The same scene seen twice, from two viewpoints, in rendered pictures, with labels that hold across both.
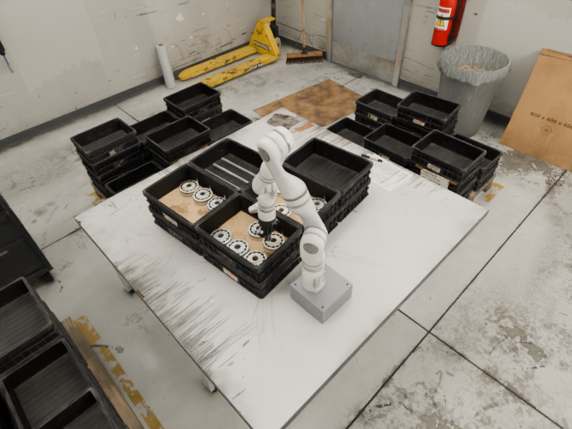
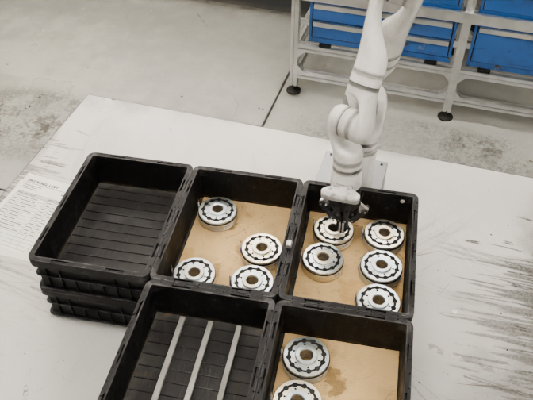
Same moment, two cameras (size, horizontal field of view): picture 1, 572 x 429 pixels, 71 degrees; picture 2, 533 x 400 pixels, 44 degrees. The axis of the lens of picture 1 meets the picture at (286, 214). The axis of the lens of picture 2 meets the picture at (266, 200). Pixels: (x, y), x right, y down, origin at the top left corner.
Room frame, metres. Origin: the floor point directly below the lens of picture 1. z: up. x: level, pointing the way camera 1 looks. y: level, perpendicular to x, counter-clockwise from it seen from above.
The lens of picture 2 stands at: (1.97, 0.97, 2.10)
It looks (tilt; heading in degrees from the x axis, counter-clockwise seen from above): 44 degrees down; 239
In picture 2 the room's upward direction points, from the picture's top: straight up
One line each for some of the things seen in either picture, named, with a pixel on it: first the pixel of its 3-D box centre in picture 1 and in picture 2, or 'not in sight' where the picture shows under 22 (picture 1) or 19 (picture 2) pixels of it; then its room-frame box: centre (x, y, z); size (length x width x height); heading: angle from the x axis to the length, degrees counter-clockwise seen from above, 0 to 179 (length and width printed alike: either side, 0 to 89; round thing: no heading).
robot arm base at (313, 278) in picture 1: (312, 271); (358, 161); (1.02, -0.10, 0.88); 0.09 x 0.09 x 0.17; 45
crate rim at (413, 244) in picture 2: (248, 229); (353, 245); (1.25, 0.17, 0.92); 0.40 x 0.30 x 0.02; 48
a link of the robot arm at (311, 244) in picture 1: (313, 246); (366, 115); (1.02, -0.10, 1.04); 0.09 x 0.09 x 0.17; 70
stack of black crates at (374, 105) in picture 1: (381, 119); not in sight; (3.07, -0.88, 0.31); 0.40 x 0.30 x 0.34; 42
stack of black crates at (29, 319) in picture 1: (28, 340); not in sight; (1.07, 1.35, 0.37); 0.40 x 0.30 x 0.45; 42
